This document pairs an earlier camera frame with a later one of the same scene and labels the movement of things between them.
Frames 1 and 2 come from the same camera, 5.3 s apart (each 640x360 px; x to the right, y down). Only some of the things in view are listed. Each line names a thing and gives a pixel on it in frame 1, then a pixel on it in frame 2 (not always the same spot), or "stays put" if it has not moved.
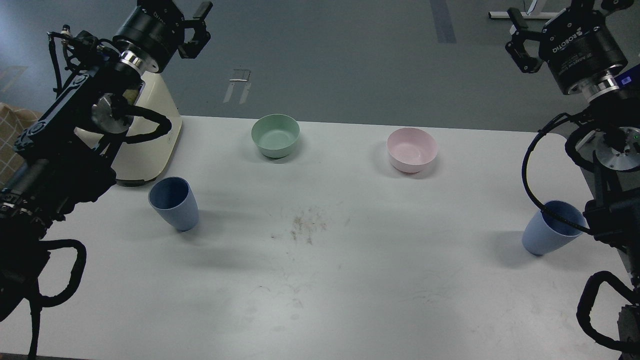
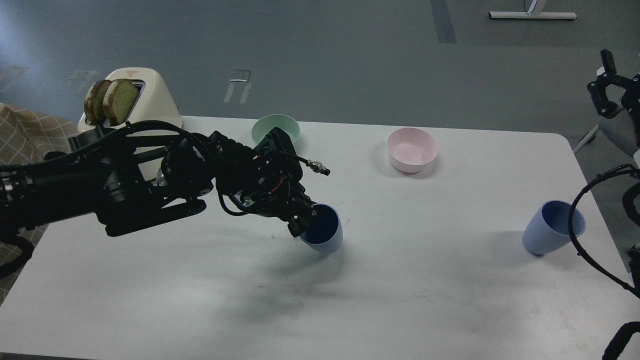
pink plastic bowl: x=411 y=150 stays put
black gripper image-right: x=578 y=44 → x=597 y=90
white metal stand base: x=505 y=15 stays put
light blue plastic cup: x=544 y=232 stays put
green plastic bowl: x=275 y=135 stays put
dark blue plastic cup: x=174 y=198 → x=325 y=232
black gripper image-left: x=151 y=35 → x=265 y=180
